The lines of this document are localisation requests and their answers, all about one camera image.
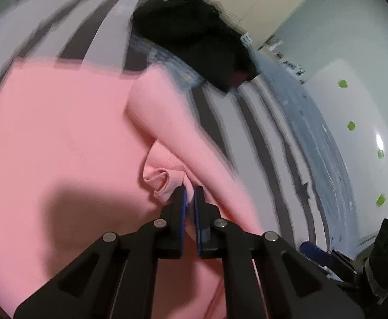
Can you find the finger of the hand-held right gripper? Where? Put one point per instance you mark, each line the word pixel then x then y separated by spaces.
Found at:
pixel 313 252

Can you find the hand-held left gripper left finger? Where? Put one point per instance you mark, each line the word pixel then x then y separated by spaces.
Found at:
pixel 181 219

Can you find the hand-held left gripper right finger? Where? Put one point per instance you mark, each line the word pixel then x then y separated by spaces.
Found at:
pixel 198 219

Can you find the pink printed t-shirt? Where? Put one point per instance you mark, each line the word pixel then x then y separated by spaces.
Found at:
pixel 64 139

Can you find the pile of black clothes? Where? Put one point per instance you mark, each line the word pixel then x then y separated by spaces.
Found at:
pixel 197 33

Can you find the striped bed sheet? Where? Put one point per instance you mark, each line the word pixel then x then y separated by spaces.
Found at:
pixel 270 159

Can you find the white board with green stickers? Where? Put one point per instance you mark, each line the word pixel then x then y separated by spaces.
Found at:
pixel 363 106

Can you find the small bedside clutter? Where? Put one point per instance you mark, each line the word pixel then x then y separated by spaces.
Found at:
pixel 285 61

